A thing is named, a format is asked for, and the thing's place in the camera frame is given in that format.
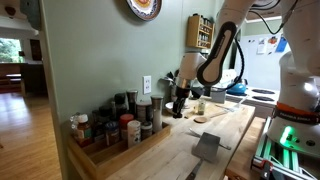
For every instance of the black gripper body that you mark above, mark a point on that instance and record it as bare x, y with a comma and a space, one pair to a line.
181, 95

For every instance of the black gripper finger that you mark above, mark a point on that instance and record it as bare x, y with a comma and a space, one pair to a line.
181, 111
174, 110

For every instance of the small glass spice bottle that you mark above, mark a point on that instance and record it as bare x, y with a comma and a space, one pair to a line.
201, 107

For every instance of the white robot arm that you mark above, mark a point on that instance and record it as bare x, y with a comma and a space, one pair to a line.
295, 120

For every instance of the red-lid spice jar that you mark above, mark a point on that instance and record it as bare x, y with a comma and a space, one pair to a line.
123, 121

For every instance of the dark-lid spice jar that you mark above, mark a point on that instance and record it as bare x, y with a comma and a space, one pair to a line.
112, 133

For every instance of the brown sauce bottle white cap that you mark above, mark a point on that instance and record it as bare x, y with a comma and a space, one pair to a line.
84, 130

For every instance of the white ceramic bowl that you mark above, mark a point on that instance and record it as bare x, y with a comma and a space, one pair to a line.
169, 107

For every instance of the white utensil crock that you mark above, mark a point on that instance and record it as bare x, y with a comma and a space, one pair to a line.
173, 93

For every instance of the steel pepper grinder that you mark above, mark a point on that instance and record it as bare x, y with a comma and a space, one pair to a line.
157, 103

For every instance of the wooden spoon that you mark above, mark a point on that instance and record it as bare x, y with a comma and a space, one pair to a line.
204, 119

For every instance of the white label can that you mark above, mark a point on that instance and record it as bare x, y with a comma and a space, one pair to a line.
144, 111

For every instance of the grey tissue box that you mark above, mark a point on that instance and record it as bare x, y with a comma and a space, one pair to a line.
218, 95

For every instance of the metal spatula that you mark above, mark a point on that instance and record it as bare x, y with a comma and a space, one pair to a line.
206, 152

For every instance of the white spice shaker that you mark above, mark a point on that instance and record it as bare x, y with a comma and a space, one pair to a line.
133, 133

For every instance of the blue tea kettle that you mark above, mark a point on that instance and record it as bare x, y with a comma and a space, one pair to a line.
237, 86

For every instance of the upper wooden spice rack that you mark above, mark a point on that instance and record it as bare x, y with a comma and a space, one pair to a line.
199, 32

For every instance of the white stove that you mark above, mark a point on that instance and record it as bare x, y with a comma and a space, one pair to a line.
264, 100

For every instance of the white refrigerator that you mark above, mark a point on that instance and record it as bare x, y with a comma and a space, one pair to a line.
262, 54

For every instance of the wooden condiment tray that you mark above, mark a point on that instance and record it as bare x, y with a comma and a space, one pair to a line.
97, 161

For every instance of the white wall outlet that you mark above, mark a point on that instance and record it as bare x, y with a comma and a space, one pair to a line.
146, 84

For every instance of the white-handled peeler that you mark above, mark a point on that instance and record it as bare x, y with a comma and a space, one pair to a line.
233, 108

